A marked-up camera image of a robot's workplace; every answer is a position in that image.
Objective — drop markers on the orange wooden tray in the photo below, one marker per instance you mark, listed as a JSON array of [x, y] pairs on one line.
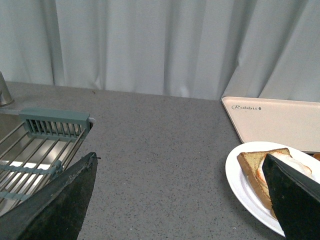
[[317, 156]]

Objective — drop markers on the pale grey curtain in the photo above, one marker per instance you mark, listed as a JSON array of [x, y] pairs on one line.
[[203, 49]]

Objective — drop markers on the bottom toast slice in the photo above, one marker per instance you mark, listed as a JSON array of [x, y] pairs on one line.
[[251, 163]]

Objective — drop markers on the white egg filling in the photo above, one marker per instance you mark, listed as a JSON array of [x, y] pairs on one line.
[[286, 158]]

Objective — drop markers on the steel faucet base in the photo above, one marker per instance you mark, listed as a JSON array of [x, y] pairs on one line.
[[5, 95]]

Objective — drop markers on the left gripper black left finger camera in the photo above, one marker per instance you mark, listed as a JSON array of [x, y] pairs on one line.
[[57, 211]]

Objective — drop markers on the beige rabbit tray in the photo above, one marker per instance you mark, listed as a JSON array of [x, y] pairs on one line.
[[288, 122]]

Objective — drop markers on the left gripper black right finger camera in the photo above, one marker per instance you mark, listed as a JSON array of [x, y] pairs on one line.
[[295, 199]]

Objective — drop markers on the white round plate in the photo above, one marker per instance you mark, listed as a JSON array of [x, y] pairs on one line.
[[242, 188]]

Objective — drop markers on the stainless steel sink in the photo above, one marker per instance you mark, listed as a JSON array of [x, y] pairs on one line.
[[10, 160]]

